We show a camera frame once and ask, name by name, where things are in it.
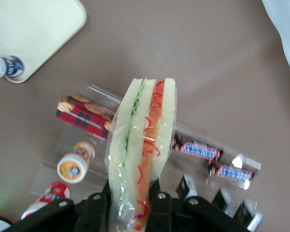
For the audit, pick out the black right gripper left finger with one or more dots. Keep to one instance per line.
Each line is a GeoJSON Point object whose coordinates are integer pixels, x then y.
{"type": "Point", "coordinates": [87, 212]}

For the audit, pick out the small black box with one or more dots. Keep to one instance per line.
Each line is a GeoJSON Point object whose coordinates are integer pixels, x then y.
{"type": "Point", "coordinates": [250, 215]}
{"type": "Point", "coordinates": [187, 187]}
{"type": "Point", "coordinates": [223, 201]}

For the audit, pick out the red cap yogurt bottle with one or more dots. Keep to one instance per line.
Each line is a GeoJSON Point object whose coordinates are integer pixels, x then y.
{"type": "Point", "coordinates": [50, 195]}

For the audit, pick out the clear acrylic tiered stand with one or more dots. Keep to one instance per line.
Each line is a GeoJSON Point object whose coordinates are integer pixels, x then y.
{"type": "Point", "coordinates": [70, 145]}

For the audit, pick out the red plaid cookie box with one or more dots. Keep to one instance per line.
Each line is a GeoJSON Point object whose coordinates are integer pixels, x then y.
{"type": "Point", "coordinates": [84, 113]}

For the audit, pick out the beige plastic tray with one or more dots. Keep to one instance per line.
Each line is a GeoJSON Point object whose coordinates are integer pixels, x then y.
{"type": "Point", "coordinates": [33, 31]}

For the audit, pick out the Snickers bar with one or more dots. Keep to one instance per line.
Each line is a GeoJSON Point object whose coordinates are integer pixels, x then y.
{"type": "Point", "coordinates": [232, 172]}
{"type": "Point", "coordinates": [198, 149]}

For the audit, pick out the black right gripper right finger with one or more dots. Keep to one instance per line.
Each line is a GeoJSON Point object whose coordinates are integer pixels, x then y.
{"type": "Point", "coordinates": [164, 212]}

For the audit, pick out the triangular sandwich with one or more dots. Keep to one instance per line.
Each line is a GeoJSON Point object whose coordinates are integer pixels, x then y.
{"type": "Point", "coordinates": [140, 149]}

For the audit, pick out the orange cap yogurt bottle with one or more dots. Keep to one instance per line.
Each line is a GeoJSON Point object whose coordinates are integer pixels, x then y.
{"type": "Point", "coordinates": [75, 164]}

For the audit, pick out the blue cap yogurt bottle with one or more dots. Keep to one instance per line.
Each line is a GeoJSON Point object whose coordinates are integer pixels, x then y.
{"type": "Point", "coordinates": [3, 66]}

